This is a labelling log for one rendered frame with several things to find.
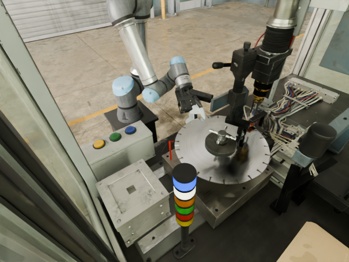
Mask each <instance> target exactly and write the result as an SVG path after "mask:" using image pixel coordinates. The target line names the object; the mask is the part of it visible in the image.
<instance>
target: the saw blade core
mask: <svg viewBox="0 0 349 262"><path fill-rule="evenodd" d="M218 117H219V118H218ZM225 118H226V116H221V115H218V116H217V115H210V116H206V118H205V120H204V119H203V118H202V117H199V118H197V119H194V120H192V121H190V122H188V123H187V124H185V125H184V126H183V127H182V128H181V129H180V130H179V132H178V133H177V136H176V139H175V143H174V145H179V146H174V147H175V151H176V155H177V157H178V159H179V161H180V162H181V163H189V164H191V165H193V166H194V167H195V168H196V171H197V174H198V172H199V174H198V175H197V177H199V178H201V179H204V180H206V181H209V179H210V177H211V180H210V182H214V183H218V184H226V185H232V184H238V182H239V184H240V183H243V182H247V181H250V180H251V179H254V178H256V177H258V176H259V175H260V174H261V173H262V172H263V171H264V170H265V169H266V167H267V165H268V163H269V160H270V149H269V147H266V146H268V144H267V142H266V140H265V138H264V137H263V136H262V134H261V133H260V132H259V131H258V130H257V131H256V129H255V128H254V127H249V129H248V130H247V132H246V135H243V136H241V137H240V136H239V135H238V134H237V130H238V127H237V126H234V125H231V124H228V123H225ZM199 119H200V120H199ZM191 123H192V124H191ZM225 126H228V128H227V130H226V132H227V133H228V134H230V135H232V136H233V137H236V141H237V147H236V150H235V151H234V152H233V153H231V154H229V155H216V154H214V153H212V152H210V151H209V150H208V149H207V148H206V146H205V139H206V137H207V135H209V134H210V133H211V132H209V129H212V130H215V131H220V130H223V129H224V128H225ZM254 131H255V132H254ZM178 141H179V142H178ZM178 149H179V150H178ZM265 154H266V155H265ZM257 170H258V171H257ZM248 176H250V177H248ZM236 179H238V181H237V180H236ZM223 180H225V181H224V182H223Z"/></svg>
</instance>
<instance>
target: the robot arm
mask: <svg viewBox="0 0 349 262"><path fill-rule="evenodd" d="M154 5H155V0H106V7H107V11H108V15H109V19H110V21H111V23H112V26H113V27H114V28H116V29H117V30H118V32H119V34H120V37H121V39H122V41H123V43H124V45H125V47H126V49H127V51H128V54H129V56H130V58H131V61H132V67H131V68H130V76H128V75H124V76H120V77H118V78H117V79H115V80H114V82H113V84H112V87H113V93H114V96H115V99H116V103H117V106H118V108H117V117H118V120H119V121H120V122H122V123H127V124H128V123H134V122H136V121H138V120H140V119H141V118H142V116H143V112H142V109H141V107H140V106H139V104H138V101H137V97H138V96H139V95H140V94H142V96H143V98H144V100H145V101H147V102H148V103H154V102H155V101H156V100H158V99H159V98H160V97H161V96H163V95H164V94H165V93H167V92H169V91H170V90H172V89H173V88H174V86H175V85H176V86H177V88H175V91H174V92H175V95H176V98H177V101H178V107H181V111H180V108H179V111H180V114H183V113H188V112H189V118H188V119H186V120H185V123H186V124H187V123H188V122H190V121H192V120H194V119H197V114H200V115H201V116H202V118H203V119H204V120H205V118H206V115H205V112H204V109H203V106H202V104H201V102H200V100H201V101H204V102H207V103H211V99H212V98H213V95H211V94H208V93H205V92H202V91H199V90H195V89H193V85H192V81H191V78H190V75H189V72H188V69H187V66H186V63H185V61H184V58H183V57H181V56H176V57H173V58H172V59H171V60H170V69H169V71H168V72H167V73H166V74H165V75H164V76H163V77H162V78H160V79H159V80H158V79H157V76H156V74H155V72H154V69H153V67H152V64H151V62H150V60H149V57H148V48H147V21H148V20H149V18H150V17H151V9H152V8H153V6H154Z"/></svg>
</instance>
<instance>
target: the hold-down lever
mask: <svg viewBox="0 0 349 262"><path fill-rule="evenodd" d="M230 66H231V62H230V63H223V62H214V63H213V64H212V68H213V69H221V68H223V67H230Z"/></svg>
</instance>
